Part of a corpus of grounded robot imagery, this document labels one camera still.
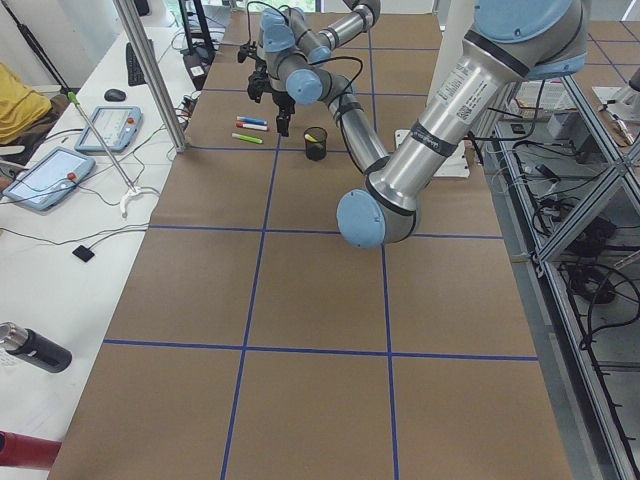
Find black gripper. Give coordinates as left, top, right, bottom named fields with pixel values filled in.
left=272, top=91, right=296, bottom=137
left=254, top=50, right=269, bottom=75

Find blue marker pen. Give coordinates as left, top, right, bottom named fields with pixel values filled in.
left=236, top=116, right=268, bottom=126

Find red marker pen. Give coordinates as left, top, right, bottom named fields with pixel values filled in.
left=235, top=121, right=270, bottom=132

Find green marker pen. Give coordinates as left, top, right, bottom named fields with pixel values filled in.
left=231, top=132, right=264, bottom=145

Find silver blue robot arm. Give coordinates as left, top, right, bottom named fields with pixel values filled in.
left=249, top=1, right=381, bottom=70
left=259, top=1, right=591, bottom=248

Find black mesh pen cup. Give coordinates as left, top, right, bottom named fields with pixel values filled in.
left=304, top=126, right=327, bottom=161

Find black keyboard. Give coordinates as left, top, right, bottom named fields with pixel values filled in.
left=125, top=42, right=146, bottom=87

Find black computer mouse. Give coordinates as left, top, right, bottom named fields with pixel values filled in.
left=103, top=88, right=127, bottom=102

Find far teach pendant tablet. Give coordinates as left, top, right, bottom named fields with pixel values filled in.
left=74, top=106, right=143, bottom=154

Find teach pendant tablet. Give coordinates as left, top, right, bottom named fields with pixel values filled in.
left=3, top=147, right=96, bottom=212
left=74, top=106, right=143, bottom=154

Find long metal reacher rod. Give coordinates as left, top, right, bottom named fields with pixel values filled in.
left=67, top=92, right=160, bottom=219

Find near teach pendant tablet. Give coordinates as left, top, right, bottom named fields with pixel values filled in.
left=3, top=147, right=96, bottom=212

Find small black square pad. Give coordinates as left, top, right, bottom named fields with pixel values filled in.
left=72, top=245, right=95, bottom=263

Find yellow cloth bag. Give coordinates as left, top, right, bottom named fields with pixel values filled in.
left=1, top=63, right=52, bottom=145

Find white power strip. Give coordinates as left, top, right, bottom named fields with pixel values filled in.
left=529, top=179, right=561, bottom=201

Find black steel water bottle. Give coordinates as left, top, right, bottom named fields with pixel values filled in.
left=1, top=322, right=72, bottom=373

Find red cylinder bottle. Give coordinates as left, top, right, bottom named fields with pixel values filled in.
left=1, top=431, right=61, bottom=470

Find aluminium frame post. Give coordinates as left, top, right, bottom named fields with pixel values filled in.
left=113, top=0, right=187, bottom=153

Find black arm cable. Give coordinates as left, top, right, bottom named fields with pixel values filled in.
left=309, top=54, right=516, bottom=166

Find aluminium extrusion side frame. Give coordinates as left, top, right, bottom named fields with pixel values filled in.
left=481, top=65, right=639, bottom=479

